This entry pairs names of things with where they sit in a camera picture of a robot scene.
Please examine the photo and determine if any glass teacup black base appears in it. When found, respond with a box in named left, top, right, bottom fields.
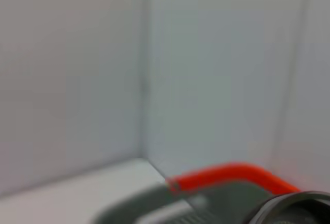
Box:
left=244, top=190, right=330, bottom=224

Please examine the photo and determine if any grey-green perforated storage bin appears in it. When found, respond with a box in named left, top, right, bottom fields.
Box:
left=90, top=180, right=274, bottom=224

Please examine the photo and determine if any red bin carry handle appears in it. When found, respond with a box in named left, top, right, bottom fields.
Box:
left=166, top=161, right=302, bottom=197

